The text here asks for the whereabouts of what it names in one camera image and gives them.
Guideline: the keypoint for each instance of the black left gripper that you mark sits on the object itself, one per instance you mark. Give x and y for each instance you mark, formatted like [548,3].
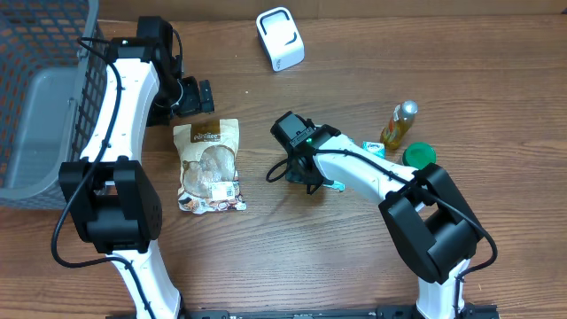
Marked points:
[192,103]

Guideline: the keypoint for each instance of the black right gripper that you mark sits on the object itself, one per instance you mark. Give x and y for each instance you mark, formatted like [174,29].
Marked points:
[300,178]

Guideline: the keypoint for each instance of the teal snack packet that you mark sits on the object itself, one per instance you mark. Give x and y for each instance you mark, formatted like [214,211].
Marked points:
[335,185]

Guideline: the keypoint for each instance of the beige Pantree snack pouch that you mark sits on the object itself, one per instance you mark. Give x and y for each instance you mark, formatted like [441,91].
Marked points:
[208,155]

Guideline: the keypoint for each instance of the small teal tissue pack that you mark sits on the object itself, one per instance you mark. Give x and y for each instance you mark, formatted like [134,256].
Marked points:
[375,148]

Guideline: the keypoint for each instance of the yellow liquid bottle silver cap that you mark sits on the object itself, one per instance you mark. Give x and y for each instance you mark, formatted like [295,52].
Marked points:
[401,121]

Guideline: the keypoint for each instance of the green lid jar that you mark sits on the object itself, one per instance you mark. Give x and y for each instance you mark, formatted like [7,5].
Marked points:
[419,155]

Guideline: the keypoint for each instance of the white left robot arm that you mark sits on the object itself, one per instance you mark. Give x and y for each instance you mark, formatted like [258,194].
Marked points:
[108,195]

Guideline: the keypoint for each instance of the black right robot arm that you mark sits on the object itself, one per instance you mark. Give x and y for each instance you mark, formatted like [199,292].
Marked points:
[431,224]

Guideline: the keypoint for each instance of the white barcode scanner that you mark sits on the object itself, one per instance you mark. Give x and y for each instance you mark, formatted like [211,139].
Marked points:
[280,38]

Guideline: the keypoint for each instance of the dark grey plastic basket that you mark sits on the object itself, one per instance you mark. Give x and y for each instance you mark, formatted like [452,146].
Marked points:
[51,94]

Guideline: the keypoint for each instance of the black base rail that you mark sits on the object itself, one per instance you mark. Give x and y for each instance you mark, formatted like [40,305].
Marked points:
[384,312]

